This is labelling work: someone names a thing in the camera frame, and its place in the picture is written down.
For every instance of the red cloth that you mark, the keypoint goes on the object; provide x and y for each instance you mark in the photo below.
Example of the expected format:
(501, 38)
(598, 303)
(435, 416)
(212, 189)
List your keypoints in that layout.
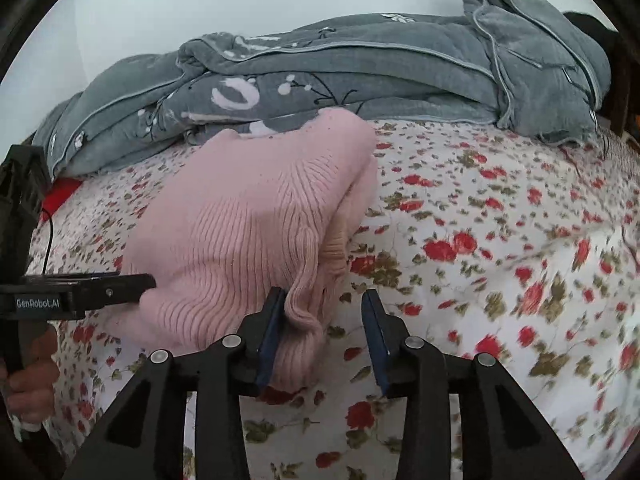
(60, 195)

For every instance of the person's left hand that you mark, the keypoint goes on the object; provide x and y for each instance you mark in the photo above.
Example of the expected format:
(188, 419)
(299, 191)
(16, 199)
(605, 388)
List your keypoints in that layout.
(35, 385)

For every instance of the black cloth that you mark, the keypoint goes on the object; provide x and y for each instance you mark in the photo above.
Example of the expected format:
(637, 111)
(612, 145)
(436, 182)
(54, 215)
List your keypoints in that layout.
(590, 27)

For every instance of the pink knitted sweater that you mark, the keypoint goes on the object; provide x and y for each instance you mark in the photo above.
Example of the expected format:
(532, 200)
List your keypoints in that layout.
(225, 240)

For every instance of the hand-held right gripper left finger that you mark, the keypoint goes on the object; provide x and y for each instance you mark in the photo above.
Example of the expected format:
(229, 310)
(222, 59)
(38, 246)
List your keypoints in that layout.
(270, 330)

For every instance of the grey printed blanket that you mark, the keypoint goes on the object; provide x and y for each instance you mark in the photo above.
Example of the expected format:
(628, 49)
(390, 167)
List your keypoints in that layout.
(400, 70)

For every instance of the floral bed sheet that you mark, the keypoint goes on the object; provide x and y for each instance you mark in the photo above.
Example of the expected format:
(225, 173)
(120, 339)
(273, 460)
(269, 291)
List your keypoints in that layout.
(500, 310)

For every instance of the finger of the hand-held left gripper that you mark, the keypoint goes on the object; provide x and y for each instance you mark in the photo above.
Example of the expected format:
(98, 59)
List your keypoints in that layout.
(100, 275)
(120, 290)

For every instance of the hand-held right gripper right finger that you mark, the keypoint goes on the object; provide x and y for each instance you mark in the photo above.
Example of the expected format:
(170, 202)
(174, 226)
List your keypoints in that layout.
(375, 340)

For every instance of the wooden bed frame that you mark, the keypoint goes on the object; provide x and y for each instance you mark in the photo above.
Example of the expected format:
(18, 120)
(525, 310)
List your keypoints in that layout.
(625, 85)

